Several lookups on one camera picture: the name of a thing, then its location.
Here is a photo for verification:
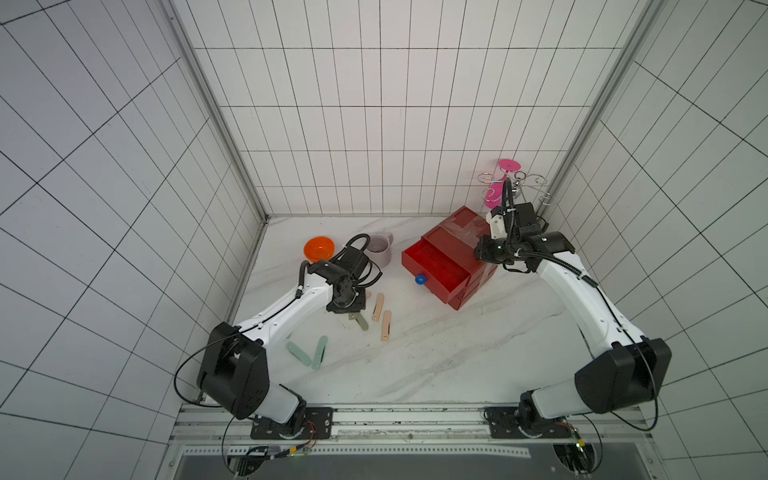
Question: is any silver wire rack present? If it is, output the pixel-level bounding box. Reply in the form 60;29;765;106
509;171;554;208

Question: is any pink hourglass stand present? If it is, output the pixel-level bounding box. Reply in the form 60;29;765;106
479;158;521;210

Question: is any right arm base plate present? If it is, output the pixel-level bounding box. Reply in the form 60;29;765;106
482;405;571;440

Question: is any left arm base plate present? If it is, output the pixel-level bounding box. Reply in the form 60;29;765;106
250;407;334;442

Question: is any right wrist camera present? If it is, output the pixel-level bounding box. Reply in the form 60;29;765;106
486;211;508;240

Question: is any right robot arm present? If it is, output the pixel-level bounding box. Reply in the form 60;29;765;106
475;200;672;436

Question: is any orange bowl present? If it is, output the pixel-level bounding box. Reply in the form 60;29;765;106
303;236;336;263

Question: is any peach knife middle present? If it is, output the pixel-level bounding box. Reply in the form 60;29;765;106
372;293;385;322

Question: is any mint green knife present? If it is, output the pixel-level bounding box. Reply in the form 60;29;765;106
286;341;313;367
311;336;328;370

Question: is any red drawer cabinet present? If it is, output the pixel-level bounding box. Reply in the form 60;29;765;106
422;206;497;310

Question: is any aluminium rail frame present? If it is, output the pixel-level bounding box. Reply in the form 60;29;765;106
158;404;667;479

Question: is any peach knife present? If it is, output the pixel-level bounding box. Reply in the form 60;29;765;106
381;310;392;342
372;293;385;322

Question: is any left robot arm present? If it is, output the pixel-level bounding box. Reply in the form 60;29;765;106
197;242;382;425

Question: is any mauve mug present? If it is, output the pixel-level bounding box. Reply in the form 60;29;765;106
365;232;394;269

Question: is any peach knife right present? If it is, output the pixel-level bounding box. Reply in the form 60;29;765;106
381;310;392;342

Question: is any red drawer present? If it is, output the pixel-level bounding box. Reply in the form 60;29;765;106
401;234;484;310

